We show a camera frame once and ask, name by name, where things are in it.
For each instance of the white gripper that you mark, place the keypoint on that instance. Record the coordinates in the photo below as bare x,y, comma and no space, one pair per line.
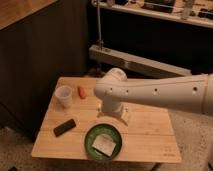
112,108

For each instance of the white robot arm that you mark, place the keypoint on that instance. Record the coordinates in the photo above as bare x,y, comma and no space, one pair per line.
190,93

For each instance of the white plastic bottle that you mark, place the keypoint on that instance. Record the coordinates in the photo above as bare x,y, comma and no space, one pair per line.
124,117

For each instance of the green round plate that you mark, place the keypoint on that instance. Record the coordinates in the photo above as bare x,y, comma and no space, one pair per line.
108,130

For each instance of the small orange carrot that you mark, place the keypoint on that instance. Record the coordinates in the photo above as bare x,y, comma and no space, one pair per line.
81,92

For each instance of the white sponge block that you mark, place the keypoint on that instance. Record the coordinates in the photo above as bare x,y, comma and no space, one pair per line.
104,144

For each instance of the wooden folding table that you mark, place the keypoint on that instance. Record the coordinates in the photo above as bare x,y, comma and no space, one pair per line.
147,136

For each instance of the grey shelf beam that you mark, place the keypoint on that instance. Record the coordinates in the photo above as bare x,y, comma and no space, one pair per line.
137,64

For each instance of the clear plastic cup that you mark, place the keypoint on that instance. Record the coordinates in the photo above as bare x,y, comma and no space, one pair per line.
64,95

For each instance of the black rectangular bar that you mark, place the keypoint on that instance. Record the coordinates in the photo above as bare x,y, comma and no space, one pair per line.
64,127

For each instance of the metal pole stand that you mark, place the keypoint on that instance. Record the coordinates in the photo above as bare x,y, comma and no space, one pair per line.
100,40

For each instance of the dark wooden cabinet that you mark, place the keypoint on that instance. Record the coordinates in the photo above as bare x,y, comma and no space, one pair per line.
34,53

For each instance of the upper cluttered shelf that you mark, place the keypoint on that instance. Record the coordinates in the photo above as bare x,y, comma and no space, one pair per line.
193,12

